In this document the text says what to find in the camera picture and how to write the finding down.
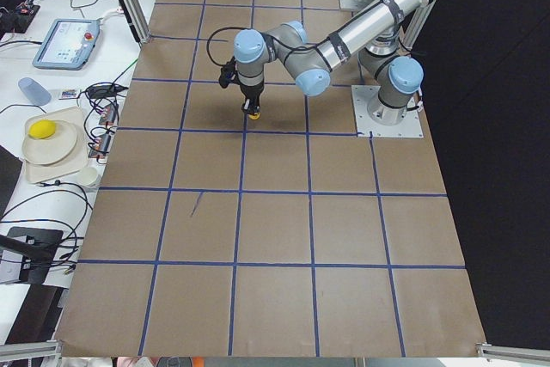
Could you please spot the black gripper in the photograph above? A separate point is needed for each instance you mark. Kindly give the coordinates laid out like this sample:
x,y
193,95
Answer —
x,y
251,91

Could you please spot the black monitor stand base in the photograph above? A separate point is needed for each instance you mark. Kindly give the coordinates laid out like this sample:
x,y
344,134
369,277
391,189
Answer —
x,y
27,254

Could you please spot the white paper cup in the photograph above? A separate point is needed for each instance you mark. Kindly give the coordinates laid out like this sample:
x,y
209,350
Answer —
x,y
89,178

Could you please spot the beige tray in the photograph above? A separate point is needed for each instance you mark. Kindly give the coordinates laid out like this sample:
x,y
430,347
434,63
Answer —
x,y
77,158

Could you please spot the blue teach pendant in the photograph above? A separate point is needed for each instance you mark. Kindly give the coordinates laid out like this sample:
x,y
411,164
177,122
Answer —
x,y
68,44

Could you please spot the beige round plate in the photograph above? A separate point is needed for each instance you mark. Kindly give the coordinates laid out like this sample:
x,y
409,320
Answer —
x,y
52,149

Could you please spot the yellow lemon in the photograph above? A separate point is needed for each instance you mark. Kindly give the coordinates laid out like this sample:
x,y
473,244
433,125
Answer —
x,y
42,129

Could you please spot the blue plastic cup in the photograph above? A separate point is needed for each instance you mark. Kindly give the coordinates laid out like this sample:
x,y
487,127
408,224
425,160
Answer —
x,y
35,92

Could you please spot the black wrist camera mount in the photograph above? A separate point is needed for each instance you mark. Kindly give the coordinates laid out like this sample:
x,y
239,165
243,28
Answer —
x,y
228,74

